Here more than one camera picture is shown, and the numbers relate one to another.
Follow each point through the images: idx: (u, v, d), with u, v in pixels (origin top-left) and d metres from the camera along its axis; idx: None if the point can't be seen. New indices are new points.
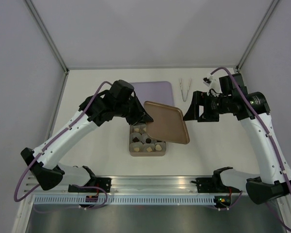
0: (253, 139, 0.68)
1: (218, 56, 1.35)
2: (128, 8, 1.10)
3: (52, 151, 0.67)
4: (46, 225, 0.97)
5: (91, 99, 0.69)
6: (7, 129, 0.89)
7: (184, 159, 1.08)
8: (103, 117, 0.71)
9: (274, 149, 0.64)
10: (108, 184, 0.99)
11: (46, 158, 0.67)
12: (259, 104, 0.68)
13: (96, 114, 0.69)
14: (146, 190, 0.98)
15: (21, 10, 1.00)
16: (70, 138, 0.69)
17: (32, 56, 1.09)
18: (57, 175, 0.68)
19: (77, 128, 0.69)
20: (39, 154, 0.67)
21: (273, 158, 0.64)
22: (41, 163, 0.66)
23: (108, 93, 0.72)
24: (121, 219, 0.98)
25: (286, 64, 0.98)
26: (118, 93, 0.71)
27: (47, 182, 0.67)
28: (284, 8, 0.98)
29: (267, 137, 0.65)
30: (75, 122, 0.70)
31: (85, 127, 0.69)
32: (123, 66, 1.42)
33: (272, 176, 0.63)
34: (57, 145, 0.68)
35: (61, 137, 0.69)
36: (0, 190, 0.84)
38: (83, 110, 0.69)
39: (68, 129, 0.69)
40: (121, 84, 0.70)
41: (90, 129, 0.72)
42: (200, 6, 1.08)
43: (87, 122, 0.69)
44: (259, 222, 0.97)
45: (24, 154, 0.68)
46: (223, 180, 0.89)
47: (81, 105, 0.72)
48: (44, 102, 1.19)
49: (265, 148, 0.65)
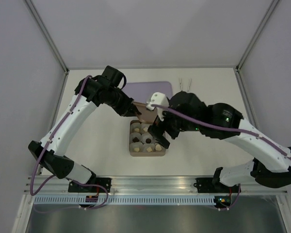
0: (247, 147, 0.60)
1: (218, 56, 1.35)
2: (128, 8, 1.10)
3: (59, 137, 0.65)
4: (46, 225, 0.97)
5: (86, 80, 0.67)
6: (7, 129, 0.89)
7: (183, 159, 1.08)
8: (100, 97, 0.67)
9: (272, 144, 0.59)
10: (108, 184, 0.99)
11: (56, 144, 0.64)
12: (233, 116, 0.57)
13: (93, 93, 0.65)
14: (146, 190, 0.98)
15: (21, 10, 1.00)
16: (74, 122, 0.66)
17: (32, 55, 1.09)
18: (70, 160, 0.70)
19: (79, 111, 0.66)
20: (47, 142, 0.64)
21: (274, 151, 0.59)
22: (53, 150, 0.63)
23: (101, 76, 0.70)
24: (121, 220, 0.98)
25: (285, 65, 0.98)
26: (111, 75, 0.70)
27: (62, 168, 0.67)
28: (283, 8, 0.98)
29: (259, 140, 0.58)
30: (75, 105, 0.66)
31: (86, 107, 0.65)
32: (124, 66, 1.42)
33: (283, 168, 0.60)
34: (63, 130, 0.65)
35: (65, 123, 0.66)
36: (0, 190, 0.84)
38: (79, 92, 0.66)
39: (69, 114, 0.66)
40: (112, 67, 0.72)
41: (91, 111, 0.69)
42: (200, 6, 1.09)
43: (87, 103, 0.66)
44: (259, 222, 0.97)
45: (32, 147, 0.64)
46: (221, 176, 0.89)
47: (76, 90, 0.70)
48: (44, 102, 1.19)
49: (265, 150, 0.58)
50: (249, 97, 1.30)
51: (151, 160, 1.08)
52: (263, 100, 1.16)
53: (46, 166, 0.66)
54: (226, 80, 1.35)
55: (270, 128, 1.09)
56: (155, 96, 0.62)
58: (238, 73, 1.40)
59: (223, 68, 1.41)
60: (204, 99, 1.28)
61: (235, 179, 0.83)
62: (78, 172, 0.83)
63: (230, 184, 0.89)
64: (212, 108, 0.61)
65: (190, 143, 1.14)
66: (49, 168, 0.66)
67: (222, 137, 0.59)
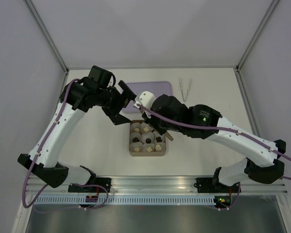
0: (229, 144, 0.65)
1: (218, 56, 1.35)
2: (128, 8, 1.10)
3: (48, 149, 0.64)
4: (46, 225, 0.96)
5: (70, 86, 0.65)
6: (7, 128, 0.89)
7: (183, 160, 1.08)
8: (87, 102, 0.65)
9: (252, 139, 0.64)
10: (108, 184, 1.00)
11: (44, 157, 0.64)
12: (210, 117, 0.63)
13: (80, 100, 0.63)
14: (145, 190, 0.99)
15: (21, 10, 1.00)
16: (61, 132, 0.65)
17: (31, 55, 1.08)
18: (62, 169, 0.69)
19: (65, 120, 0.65)
20: (36, 156, 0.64)
21: (256, 145, 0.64)
22: (41, 164, 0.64)
23: (86, 79, 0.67)
24: (121, 220, 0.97)
25: (285, 64, 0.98)
26: (98, 76, 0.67)
27: (55, 178, 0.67)
28: (283, 8, 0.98)
29: (238, 135, 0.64)
30: (61, 114, 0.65)
31: (72, 116, 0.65)
32: (124, 66, 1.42)
33: (268, 160, 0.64)
34: (51, 141, 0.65)
35: (53, 135, 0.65)
36: None
38: (64, 100, 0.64)
39: (56, 124, 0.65)
40: (99, 67, 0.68)
41: (79, 119, 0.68)
42: (200, 6, 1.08)
43: (72, 111, 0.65)
44: (260, 222, 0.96)
45: (21, 160, 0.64)
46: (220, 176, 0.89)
47: (60, 96, 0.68)
48: (44, 102, 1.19)
49: (246, 145, 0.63)
50: (249, 98, 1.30)
51: (150, 160, 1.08)
52: (264, 100, 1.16)
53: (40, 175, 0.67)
54: (226, 80, 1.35)
55: (270, 127, 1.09)
56: (144, 95, 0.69)
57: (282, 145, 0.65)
58: (238, 73, 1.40)
59: (223, 68, 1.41)
60: (204, 99, 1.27)
61: (234, 178, 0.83)
62: (76, 173, 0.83)
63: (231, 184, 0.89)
64: (192, 110, 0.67)
65: (190, 142, 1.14)
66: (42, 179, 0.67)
67: (204, 137, 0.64)
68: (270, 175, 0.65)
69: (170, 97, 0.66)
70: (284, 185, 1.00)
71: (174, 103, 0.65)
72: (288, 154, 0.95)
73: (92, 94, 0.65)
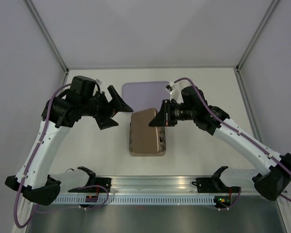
0: (230, 142, 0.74)
1: (218, 56, 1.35)
2: (128, 8, 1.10)
3: (35, 171, 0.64)
4: (46, 225, 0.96)
5: (51, 102, 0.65)
6: (7, 129, 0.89)
7: (183, 160, 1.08)
8: (70, 117, 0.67)
9: (251, 142, 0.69)
10: (108, 184, 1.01)
11: (32, 179, 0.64)
12: (219, 115, 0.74)
13: (63, 116, 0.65)
14: (145, 190, 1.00)
15: (21, 10, 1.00)
16: (47, 152, 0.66)
17: (32, 55, 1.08)
18: (51, 187, 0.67)
19: (50, 139, 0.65)
20: (23, 178, 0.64)
21: (255, 149, 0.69)
22: (29, 186, 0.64)
23: (70, 92, 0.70)
24: (121, 220, 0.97)
25: (286, 64, 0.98)
26: (80, 89, 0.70)
27: (44, 197, 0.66)
28: (283, 8, 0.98)
29: (239, 135, 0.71)
30: (44, 133, 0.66)
31: (55, 134, 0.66)
32: (124, 66, 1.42)
33: (265, 166, 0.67)
34: (38, 162, 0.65)
35: (38, 155, 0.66)
36: None
38: (46, 118, 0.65)
39: (40, 144, 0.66)
40: (80, 79, 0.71)
41: (64, 136, 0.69)
42: (200, 6, 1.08)
43: (56, 129, 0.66)
44: (260, 222, 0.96)
45: (9, 184, 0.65)
46: (224, 178, 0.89)
47: (42, 114, 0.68)
48: (44, 102, 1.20)
49: (244, 145, 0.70)
50: (249, 97, 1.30)
51: (150, 160, 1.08)
52: (263, 100, 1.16)
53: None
54: (226, 80, 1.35)
55: (270, 128, 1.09)
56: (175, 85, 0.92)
57: (289, 158, 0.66)
58: (238, 73, 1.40)
59: (223, 68, 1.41)
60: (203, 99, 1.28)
61: (234, 180, 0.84)
62: (73, 178, 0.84)
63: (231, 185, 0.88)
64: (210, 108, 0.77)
65: (191, 142, 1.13)
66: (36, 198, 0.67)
67: (210, 131, 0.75)
68: (269, 185, 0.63)
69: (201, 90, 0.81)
70: None
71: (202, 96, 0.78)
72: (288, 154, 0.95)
73: (76, 108, 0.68)
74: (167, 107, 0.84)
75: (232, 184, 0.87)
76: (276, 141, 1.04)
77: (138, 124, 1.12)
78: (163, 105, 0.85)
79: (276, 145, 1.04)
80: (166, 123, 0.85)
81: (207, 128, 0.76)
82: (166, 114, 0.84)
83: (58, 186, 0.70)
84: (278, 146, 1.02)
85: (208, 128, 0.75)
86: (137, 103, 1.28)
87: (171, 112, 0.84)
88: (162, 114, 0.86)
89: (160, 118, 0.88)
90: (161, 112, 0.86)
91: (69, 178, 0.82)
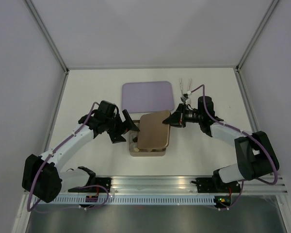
0: (221, 134, 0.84)
1: (218, 56, 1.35)
2: (127, 9, 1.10)
3: (61, 153, 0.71)
4: (46, 225, 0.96)
5: (89, 115, 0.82)
6: (7, 129, 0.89)
7: (183, 159, 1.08)
8: (98, 129, 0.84)
9: (230, 128, 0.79)
10: (108, 184, 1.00)
11: (56, 158, 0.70)
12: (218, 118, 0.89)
13: (95, 125, 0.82)
14: (145, 190, 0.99)
15: (21, 10, 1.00)
16: (75, 143, 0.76)
17: (31, 55, 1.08)
18: (60, 185, 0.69)
19: (81, 135, 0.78)
20: (49, 156, 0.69)
21: (232, 131, 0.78)
22: (53, 163, 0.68)
23: (97, 110, 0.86)
24: (121, 220, 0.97)
25: (286, 64, 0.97)
26: (105, 109, 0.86)
27: (53, 187, 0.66)
28: (283, 8, 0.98)
29: (224, 125, 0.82)
30: (79, 130, 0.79)
31: (88, 134, 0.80)
32: (124, 66, 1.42)
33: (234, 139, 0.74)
34: (66, 147, 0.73)
35: (68, 142, 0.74)
36: None
38: (84, 122, 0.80)
39: (73, 136, 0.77)
40: (106, 102, 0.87)
41: (87, 140, 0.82)
42: (200, 6, 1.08)
43: (89, 130, 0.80)
44: (260, 222, 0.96)
45: (32, 159, 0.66)
46: (223, 177, 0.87)
47: (79, 120, 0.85)
48: (44, 102, 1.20)
49: (226, 131, 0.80)
50: (249, 97, 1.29)
51: (150, 159, 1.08)
52: (263, 100, 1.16)
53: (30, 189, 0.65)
54: (226, 80, 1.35)
55: (270, 128, 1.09)
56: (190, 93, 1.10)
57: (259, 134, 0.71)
58: (238, 73, 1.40)
59: (223, 67, 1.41)
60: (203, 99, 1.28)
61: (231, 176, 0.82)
62: (75, 177, 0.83)
63: (227, 182, 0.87)
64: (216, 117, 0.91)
65: (191, 142, 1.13)
66: (37, 187, 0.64)
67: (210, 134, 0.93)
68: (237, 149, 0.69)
69: (210, 98, 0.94)
70: (284, 185, 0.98)
71: (209, 107, 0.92)
72: (288, 154, 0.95)
73: (103, 123, 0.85)
74: (181, 108, 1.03)
75: (227, 180, 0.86)
76: (276, 141, 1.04)
77: (147, 122, 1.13)
78: (180, 107, 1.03)
79: (276, 145, 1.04)
80: (179, 122, 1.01)
81: (206, 131, 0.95)
82: (181, 114, 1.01)
83: (60, 191, 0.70)
84: (278, 146, 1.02)
85: (207, 131, 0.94)
86: (137, 103, 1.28)
87: (185, 113, 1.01)
88: (177, 114, 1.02)
89: (172, 118, 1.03)
90: (176, 112, 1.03)
91: (70, 177, 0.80)
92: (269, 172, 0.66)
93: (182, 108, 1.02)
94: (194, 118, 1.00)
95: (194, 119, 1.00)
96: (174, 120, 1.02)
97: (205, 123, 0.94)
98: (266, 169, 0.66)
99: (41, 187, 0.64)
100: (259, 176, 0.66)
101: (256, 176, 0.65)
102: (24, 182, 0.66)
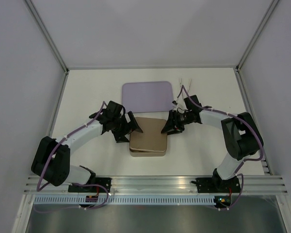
0: (209, 120, 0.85)
1: (218, 56, 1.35)
2: (128, 8, 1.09)
3: (74, 139, 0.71)
4: (46, 225, 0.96)
5: (98, 112, 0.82)
6: (6, 129, 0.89)
7: (183, 158, 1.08)
8: (106, 127, 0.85)
9: (217, 112, 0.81)
10: (109, 184, 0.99)
11: (70, 141, 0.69)
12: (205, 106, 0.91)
13: (105, 120, 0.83)
14: (145, 190, 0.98)
15: (21, 10, 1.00)
16: (86, 134, 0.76)
17: (31, 55, 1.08)
18: (69, 169, 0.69)
19: (92, 127, 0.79)
20: (63, 138, 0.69)
21: (218, 114, 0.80)
22: (67, 144, 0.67)
23: (106, 110, 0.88)
24: (121, 220, 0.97)
25: (286, 64, 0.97)
26: (114, 108, 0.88)
27: (63, 170, 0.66)
28: (283, 9, 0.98)
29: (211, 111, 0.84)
30: (90, 123, 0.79)
31: (98, 126, 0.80)
32: (123, 66, 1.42)
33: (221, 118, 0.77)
34: (78, 135, 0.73)
35: (80, 131, 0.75)
36: None
38: (95, 117, 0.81)
39: (85, 126, 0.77)
40: (115, 102, 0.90)
41: (95, 134, 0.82)
42: (200, 6, 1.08)
43: (100, 124, 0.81)
44: (259, 222, 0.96)
45: (45, 141, 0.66)
46: (221, 174, 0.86)
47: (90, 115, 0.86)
48: (44, 101, 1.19)
49: (212, 115, 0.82)
50: (249, 97, 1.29)
51: (150, 159, 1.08)
52: (263, 100, 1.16)
53: (39, 172, 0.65)
54: (227, 80, 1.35)
55: (270, 128, 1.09)
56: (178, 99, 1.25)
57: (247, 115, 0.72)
58: (238, 73, 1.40)
59: (223, 67, 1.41)
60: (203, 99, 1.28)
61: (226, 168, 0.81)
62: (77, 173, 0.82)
63: (225, 178, 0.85)
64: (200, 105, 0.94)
65: (190, 141, 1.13)
66: (47, 170, 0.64)
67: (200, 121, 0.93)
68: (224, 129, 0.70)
69: (194, 95, 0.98)
70: (284, 185, 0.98)
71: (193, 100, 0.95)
72: (288, 155, 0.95)
73: (111, 121, 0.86)
74: (173, 116, 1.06)
75: (227, 176, 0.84)
76: (276, 142, 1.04)
77: (146, 124, 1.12)
78: (170, 113, 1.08)
79: (276, 145, 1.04)
80: (176, 128, 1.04)
81: (196, 119, 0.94)
82: (175, 121, 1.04)
83: (67, 177, 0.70)
84: (278, 146, 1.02)
85: (197, 120, 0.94)
86: (137, 103, 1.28)
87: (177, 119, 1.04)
88: (172, 122, 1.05)
89: (170, 125, 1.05)
90: (170, 120, 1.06)
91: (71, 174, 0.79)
92: (257, 147, 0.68)
93: (173, 115, 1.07)
94: (186, 119, 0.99)
95: (186, 121, 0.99)
96: (170, 128, 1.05)
97: (194, 111, 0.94)
98: (253, 147, 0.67)
99: (51, 169, 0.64)
100: (246, 154, 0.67)
101: (243, 154, 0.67)
102: (36, 164, 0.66)
